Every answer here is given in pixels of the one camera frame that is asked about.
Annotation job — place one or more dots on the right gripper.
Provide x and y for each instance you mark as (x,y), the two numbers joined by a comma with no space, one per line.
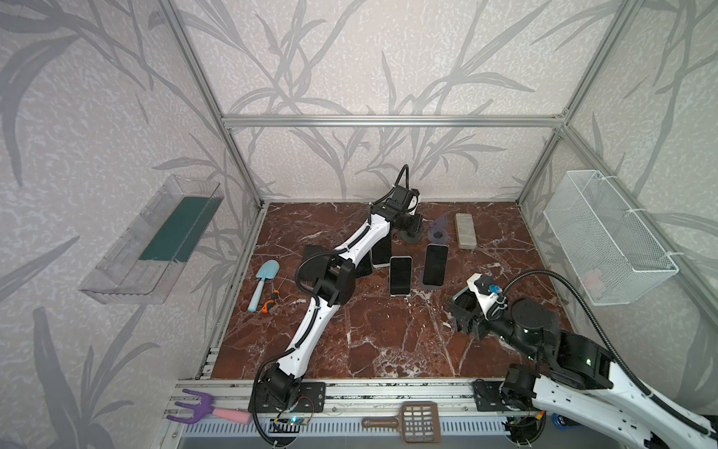
(465,321)

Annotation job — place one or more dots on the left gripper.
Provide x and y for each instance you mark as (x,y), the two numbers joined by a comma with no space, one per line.
(417,224)

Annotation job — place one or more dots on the grey angled phone stand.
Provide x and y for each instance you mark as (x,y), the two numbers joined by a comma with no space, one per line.
(412,231)

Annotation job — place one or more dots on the dark grey round phone stand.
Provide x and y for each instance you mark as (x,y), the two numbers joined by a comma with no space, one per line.
(437,233)

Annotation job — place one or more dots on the black phone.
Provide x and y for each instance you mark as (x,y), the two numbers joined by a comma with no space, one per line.
(314,261)
(364,267)
(381,252)

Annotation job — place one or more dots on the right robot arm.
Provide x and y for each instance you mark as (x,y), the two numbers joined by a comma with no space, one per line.
(570,375)

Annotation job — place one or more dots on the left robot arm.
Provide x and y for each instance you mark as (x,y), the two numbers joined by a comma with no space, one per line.
(329,278)

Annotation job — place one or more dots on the purple edged phone right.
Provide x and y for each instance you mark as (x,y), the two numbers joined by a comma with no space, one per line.
(435,265)

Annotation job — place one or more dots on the white framed phone centre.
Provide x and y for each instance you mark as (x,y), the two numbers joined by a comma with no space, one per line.
(400,276)

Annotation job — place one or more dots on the grey rectangular block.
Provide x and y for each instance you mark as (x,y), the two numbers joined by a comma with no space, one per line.
(465,231)

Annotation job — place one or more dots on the brown plastic spatula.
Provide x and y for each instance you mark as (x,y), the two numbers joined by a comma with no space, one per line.
(417,422)

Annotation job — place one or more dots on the light blue toy shovel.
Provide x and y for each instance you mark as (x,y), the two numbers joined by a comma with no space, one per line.
(267,272)

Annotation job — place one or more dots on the blue black device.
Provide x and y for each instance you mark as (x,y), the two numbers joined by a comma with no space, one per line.
(561,422)

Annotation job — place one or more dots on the green circuit board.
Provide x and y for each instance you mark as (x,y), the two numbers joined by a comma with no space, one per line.
(290,424)

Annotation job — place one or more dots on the purple pink toy rake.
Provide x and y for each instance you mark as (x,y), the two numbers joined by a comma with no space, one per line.
(205,408)

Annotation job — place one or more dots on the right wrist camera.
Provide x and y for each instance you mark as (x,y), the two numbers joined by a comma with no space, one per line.
(487,293)

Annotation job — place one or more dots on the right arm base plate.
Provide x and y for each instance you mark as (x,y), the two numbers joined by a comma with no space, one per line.
(487,396)

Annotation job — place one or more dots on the white wire mesh basket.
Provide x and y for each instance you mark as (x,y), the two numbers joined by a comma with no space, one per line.
(615,256)

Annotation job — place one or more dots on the orange handled screwdriver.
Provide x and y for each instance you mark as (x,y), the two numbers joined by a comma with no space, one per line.
(271,302)

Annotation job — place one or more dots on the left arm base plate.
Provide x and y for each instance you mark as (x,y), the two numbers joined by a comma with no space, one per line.
(310,398)

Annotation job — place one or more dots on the clear plastic wall shelf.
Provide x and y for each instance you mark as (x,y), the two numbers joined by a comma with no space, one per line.
(146,262)

